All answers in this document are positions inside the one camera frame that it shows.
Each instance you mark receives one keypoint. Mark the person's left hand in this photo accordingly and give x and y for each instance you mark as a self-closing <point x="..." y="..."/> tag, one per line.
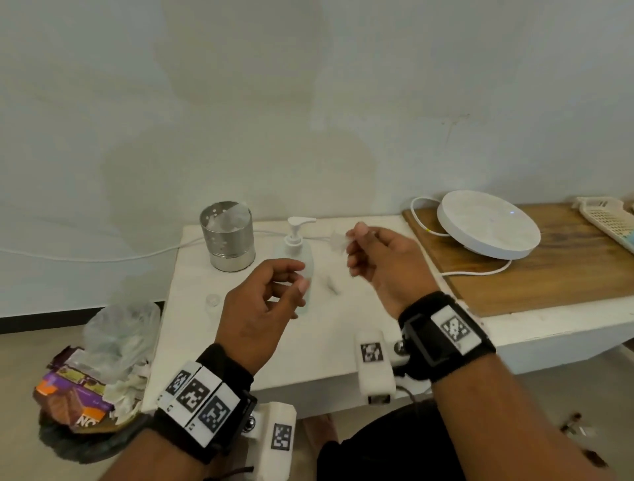
<point x="252" y="317"/>

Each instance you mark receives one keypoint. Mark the person's right hand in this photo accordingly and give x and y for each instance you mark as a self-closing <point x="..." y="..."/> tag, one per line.
<point x="396" y="272"/>

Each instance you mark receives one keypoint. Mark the small clear bottle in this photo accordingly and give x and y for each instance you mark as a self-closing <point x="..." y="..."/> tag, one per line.
<point x="213" y="303"/>

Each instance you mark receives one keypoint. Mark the white spray cap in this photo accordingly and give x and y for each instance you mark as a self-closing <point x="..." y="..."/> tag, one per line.
<point x="341" y="243"/>

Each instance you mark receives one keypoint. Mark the large translucent bottle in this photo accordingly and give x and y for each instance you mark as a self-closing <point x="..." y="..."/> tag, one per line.
<point x="294" y="245"/>

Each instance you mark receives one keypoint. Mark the person's left forearm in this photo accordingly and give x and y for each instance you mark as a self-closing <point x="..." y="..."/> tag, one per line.
<point x="153" y="461"/>

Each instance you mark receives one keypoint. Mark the person's right forearm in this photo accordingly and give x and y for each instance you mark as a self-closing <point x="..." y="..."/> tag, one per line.
<point x="505" y="431"/>

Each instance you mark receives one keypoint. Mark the person's right foot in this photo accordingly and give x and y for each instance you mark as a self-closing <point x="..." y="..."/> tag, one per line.
<point x="319" y="431"/>

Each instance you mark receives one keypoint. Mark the person's black shorts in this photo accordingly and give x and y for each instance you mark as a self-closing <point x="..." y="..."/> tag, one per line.
<point x="386" y="446"/>

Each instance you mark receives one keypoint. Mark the perforated metal cup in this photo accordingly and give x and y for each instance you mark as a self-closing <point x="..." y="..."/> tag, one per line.
<point x="230" y="248"/>

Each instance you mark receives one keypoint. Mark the black left wristband with markers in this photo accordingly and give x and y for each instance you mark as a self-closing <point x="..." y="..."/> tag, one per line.
<point x="203" y="401"/>

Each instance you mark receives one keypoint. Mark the white paper in cup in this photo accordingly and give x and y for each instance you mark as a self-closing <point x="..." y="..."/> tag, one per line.
<point x="228" y="218"/>

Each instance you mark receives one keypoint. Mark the white round lamp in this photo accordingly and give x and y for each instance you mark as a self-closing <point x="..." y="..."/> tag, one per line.
<point x="488" y="223"/>

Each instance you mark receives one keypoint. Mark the clear plastic bag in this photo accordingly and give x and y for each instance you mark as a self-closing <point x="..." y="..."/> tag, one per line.
<point x="121" y="337"/>

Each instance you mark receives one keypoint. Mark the wooden board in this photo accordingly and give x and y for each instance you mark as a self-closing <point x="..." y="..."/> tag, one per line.
<point x="545" y="282"/>

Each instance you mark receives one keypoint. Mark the crumpled white tissue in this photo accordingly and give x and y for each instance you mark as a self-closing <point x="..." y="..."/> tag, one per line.
<point x="126" y="396"/>

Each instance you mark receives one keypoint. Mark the black trash bag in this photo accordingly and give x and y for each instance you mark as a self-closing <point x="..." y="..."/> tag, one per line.
<point x="84" y="446"/>

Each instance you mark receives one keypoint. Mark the white plastic basket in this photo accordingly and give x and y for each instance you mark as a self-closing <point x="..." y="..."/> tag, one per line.
<point x="606" y="220"/>

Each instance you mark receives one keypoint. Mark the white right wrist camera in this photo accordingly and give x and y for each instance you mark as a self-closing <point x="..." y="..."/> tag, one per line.
<point x="374" y="366"/>

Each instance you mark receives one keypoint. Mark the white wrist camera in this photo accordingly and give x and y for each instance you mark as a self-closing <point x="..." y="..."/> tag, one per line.
<point x="374" y="366"/>
<point x="272" y="446"/>

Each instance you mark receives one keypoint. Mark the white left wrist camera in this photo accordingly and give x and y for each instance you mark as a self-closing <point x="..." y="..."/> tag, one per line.
<point x="272" y="446"/>

